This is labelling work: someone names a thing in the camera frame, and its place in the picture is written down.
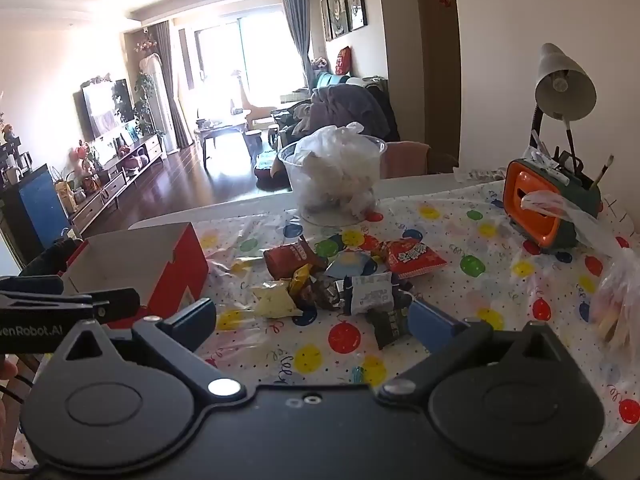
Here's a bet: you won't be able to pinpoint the gold and brown snack packet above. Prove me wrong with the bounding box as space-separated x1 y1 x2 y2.
288 262 314 297

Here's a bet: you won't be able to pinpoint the television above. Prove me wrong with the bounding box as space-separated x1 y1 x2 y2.
74 78 137 142

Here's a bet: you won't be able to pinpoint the blue and white snack packet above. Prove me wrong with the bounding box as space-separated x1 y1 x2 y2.
324 249 382 282

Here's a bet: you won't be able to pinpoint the paint brush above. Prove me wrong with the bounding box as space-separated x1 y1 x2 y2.
587 154 616 192

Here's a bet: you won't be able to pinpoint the thin clear plastic bag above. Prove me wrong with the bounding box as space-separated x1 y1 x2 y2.
520 189 621 257

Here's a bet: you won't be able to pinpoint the orange and green holder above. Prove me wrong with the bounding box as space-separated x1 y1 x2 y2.
502 157 604 255

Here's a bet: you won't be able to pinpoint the dark framed wall pictures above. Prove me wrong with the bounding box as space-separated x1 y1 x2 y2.
319 0 369 42

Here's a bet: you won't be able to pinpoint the grey desk lamp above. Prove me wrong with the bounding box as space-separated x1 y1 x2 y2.
529 42 599 162

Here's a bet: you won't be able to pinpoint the wooden television cabinet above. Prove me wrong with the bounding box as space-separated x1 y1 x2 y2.
67 132 167 237

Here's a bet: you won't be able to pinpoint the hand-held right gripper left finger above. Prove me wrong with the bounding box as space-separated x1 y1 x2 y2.
50 297 248 404

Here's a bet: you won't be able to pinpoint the wooden coffee table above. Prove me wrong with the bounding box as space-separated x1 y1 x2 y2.
193 109 252 167

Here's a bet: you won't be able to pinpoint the red cardboard box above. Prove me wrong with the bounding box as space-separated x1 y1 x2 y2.
59 222 210 332

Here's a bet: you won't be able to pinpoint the green house plant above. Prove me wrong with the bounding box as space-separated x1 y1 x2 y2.
133 72 157 137

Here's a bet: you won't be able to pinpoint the brown curtain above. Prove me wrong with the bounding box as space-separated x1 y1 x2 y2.
149 22 195 152

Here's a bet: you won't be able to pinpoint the grey blanket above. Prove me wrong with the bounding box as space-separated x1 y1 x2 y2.
306 82 397 144

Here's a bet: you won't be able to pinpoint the bright red snack packet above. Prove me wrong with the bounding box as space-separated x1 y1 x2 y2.
381 238 448 281

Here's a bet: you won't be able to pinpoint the dark red floor cushion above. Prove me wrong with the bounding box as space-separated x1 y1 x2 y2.
253 152 294 192

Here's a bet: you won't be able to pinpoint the teal cushion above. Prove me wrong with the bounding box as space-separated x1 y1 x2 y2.
314 72 346 92

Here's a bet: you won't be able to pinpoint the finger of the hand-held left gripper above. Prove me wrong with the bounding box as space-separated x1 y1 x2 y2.
93 287 141 323

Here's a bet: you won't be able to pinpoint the balloon print tablecloth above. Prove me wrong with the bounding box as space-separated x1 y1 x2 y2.
82 179 640 467

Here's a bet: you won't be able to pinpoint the clear tub of plastic bags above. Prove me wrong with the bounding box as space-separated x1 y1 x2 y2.
277 121 389 226

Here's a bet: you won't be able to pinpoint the dark red snack packet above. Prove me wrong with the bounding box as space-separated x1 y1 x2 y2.
263 236 327 281

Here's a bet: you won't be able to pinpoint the grey curtain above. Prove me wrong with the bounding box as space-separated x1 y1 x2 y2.
281 0 314 92

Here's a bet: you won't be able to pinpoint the white and grey snack packet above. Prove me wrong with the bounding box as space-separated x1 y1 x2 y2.
349 272 397 317

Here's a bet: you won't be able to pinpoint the blue cabinet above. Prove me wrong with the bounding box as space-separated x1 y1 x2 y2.
0 162 72 262

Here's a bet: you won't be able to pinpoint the dark brown snack packet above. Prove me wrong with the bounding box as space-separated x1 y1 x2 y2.
366 304 417 351

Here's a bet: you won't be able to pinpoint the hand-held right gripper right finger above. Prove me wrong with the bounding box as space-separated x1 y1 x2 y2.
376 299 572 404

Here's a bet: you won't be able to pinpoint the white standing air conditioner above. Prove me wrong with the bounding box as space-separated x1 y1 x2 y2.
139 52 177 154

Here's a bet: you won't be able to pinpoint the pale yellow snack packet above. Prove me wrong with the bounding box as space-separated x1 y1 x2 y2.
251 279 304 319

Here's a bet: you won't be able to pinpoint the plastic bag of pastries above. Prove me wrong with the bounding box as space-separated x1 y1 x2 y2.
590 247 640 357

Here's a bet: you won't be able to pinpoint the clear plastic wrapper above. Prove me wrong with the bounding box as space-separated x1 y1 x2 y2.
206 254 267 322

